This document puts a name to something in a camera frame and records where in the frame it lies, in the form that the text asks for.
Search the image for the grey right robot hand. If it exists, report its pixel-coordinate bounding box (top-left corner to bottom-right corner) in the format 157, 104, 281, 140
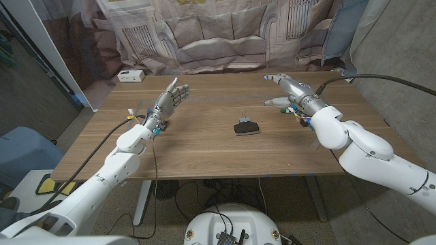
261, 73, 330, 129

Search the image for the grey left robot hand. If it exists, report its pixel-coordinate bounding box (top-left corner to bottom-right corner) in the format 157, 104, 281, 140
142, 77, 191, 136

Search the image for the black eraser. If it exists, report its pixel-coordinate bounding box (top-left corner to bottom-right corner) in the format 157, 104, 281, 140
233, 121, 260, 137

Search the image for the white power box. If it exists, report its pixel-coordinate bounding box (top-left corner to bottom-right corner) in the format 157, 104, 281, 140
116, 69, 146, 83

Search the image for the round black floor fan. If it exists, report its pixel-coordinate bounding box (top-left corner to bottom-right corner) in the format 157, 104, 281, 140
152, 179, 180, 201

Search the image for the printed sofa backdrop cloth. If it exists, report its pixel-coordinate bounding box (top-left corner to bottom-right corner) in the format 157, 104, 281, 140
33, 0, 391, 112

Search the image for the white table leg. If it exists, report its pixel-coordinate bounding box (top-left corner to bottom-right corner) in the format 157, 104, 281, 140
132, 180, 153, 227

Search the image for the grey table leg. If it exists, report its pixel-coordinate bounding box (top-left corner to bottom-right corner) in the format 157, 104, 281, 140
305, 176, 328, 223

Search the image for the white upright panel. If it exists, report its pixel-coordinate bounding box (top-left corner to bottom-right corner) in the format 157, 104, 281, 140
0, 0, 99, 112

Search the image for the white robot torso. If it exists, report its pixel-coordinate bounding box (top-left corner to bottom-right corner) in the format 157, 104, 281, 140
183, 203, 283, 245

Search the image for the black module with antenna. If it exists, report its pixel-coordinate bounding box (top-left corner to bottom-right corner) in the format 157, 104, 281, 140
216, 229, 247, 245

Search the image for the blue-grey chair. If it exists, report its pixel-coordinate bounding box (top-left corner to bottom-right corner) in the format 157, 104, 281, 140
0, 126, 65, 191

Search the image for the white floor platform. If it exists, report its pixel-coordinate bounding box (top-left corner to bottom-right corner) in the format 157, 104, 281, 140
6, 169, 84, 215

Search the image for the person leg in jeans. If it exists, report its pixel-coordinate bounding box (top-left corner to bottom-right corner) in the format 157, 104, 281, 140
0, 195, 31, 232

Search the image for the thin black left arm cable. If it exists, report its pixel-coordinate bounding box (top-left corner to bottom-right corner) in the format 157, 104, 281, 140
105, 134, 159, 240

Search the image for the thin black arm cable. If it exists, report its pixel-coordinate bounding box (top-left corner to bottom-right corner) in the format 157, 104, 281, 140
105, 134, 159, 240
328, 148, 411, 244

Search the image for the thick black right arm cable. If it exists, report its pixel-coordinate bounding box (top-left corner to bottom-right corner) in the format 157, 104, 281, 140
315, 73, 436, 97

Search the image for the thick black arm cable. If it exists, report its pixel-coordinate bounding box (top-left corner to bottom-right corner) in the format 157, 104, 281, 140
32, 114, 147, 215
315, 73, 436, 97

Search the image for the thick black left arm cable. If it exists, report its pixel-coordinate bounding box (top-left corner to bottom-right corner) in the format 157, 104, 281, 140
32, 114, 147, 215

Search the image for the black floor cable tangle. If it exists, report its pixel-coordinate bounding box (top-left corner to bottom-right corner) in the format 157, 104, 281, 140
173, 177, 270, 224

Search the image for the white floor cable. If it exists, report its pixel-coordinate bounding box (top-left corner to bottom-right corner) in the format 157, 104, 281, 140
258, 176, 269, 214

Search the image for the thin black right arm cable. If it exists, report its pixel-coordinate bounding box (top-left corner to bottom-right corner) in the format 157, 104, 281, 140
328, 148, 411, 244

